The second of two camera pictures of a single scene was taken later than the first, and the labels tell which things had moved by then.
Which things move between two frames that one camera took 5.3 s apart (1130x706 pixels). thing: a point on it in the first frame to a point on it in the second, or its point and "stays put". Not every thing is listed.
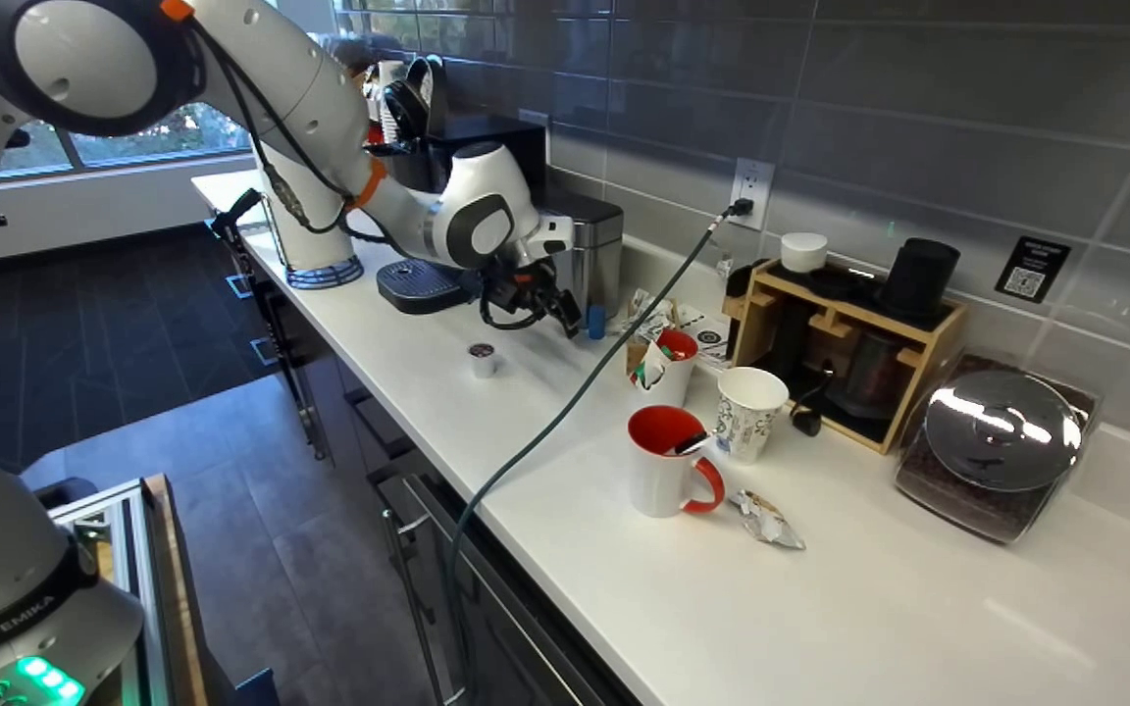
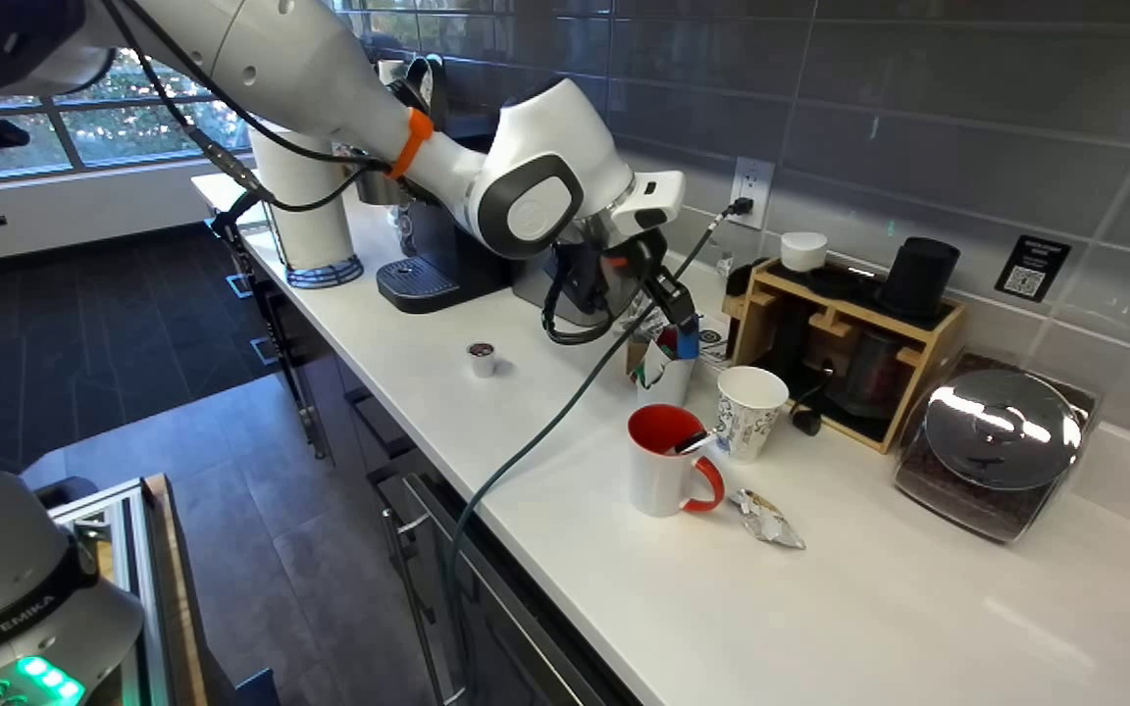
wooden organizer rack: (829, 332) stays put
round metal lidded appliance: (994, 444) stays put
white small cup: (802, 254) stays put
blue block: (598, 324) to (688, 341)
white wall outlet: (752, 182) stays put
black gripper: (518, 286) to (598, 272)
